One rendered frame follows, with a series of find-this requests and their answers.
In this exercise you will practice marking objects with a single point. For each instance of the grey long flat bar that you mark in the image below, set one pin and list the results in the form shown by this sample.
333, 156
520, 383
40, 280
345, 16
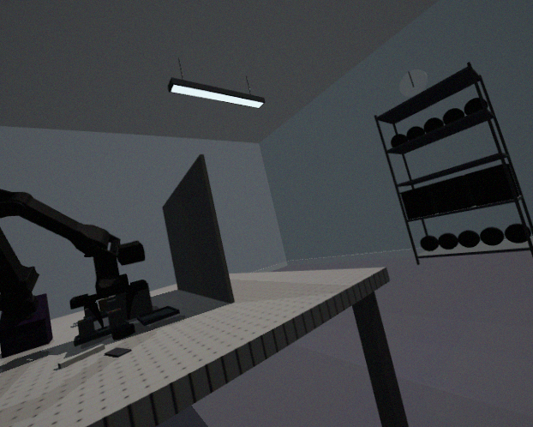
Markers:
80, 356

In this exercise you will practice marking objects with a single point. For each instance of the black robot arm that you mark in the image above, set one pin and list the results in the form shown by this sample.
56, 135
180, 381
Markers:
17, 281

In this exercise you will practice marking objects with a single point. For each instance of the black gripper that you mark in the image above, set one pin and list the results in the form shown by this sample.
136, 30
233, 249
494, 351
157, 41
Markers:
88, 302

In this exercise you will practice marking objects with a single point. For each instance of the dark grey flat panel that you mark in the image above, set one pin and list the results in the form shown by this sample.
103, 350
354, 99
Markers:
193, 231

